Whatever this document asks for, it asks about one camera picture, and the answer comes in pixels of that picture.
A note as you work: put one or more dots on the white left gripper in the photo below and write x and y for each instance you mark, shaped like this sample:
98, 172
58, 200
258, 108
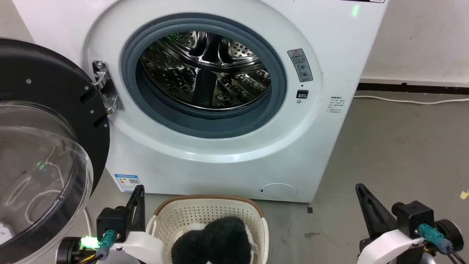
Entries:
141, 249

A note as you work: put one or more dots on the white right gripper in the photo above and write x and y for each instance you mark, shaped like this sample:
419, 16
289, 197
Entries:
392, 249

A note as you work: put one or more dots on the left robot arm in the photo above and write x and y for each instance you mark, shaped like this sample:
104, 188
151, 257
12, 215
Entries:
69, 251

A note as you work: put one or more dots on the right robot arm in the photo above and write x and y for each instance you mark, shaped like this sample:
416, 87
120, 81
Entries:
453, 229

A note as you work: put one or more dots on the white front-load washing machine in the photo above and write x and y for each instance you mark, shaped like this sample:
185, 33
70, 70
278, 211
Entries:
220, 161

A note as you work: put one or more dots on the blue energy label sticker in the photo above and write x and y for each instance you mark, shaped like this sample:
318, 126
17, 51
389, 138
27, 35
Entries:
127, 182

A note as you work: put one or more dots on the cream plastic laundry basket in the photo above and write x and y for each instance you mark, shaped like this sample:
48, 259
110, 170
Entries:
205, 211

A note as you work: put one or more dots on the black and white plush garment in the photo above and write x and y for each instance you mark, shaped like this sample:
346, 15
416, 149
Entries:
220, 238

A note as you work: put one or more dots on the yellow paper scrap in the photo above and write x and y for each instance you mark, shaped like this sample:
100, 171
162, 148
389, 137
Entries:
464, 194

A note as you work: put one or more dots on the round white filter cover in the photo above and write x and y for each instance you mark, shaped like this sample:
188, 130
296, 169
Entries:
278, 191

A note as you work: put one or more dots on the grey rubber door gasket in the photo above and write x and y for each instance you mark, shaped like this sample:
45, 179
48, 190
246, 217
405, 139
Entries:
205, 124

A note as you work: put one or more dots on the metal washer door hinge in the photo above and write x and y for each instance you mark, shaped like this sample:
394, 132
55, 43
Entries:
108, 96

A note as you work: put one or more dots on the black door latch socket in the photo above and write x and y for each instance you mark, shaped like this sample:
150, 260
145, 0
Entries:
302, 94

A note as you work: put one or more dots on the stainless steel washer drum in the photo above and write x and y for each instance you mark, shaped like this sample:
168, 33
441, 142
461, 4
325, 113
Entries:
176, 73

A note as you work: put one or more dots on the black washer door, clear dome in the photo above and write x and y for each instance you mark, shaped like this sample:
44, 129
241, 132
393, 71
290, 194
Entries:
40, 77

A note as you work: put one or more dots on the grey warning sticker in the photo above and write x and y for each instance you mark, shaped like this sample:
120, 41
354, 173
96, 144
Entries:
300, 65

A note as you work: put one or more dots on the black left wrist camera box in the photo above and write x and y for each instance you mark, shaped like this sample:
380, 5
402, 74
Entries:
111, 220

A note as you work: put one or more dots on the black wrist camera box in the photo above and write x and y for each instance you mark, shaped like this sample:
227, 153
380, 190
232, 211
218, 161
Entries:
111, 220
414, 214

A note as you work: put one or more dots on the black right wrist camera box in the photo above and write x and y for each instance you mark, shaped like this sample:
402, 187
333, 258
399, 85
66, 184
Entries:
414, 214

